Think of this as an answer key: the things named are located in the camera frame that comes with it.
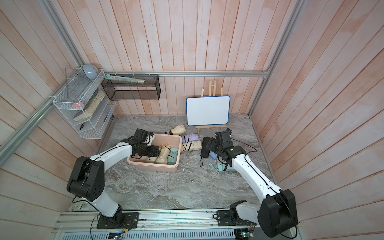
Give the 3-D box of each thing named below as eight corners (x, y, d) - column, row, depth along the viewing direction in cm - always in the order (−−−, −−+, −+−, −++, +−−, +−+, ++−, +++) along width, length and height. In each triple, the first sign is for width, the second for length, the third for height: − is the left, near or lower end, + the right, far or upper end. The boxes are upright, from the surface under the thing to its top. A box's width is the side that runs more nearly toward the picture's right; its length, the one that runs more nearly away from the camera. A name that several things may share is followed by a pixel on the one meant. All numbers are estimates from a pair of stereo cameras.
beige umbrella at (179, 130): (171, 141, 107) (170, 137, 103) (166, 135, 110) (166, 131, 106) (186, 132, 112) (186, 128, 108) (182, 127, 115) (181, 123, 111)
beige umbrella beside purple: (183, 153, 100) (182, 149, 97) (181, 146, 104) (181, 142, 101) (202, 150, 102) (202, 146, 99) (200, 143, 106) (200, 139, 102)
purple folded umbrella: (182, 143, 105) (182, 140, 102) (181, 138, 107) (180, 135, 105) (199, 140, 106) (199, 137, 104) (197, 135, 109) (197, 132, 106)
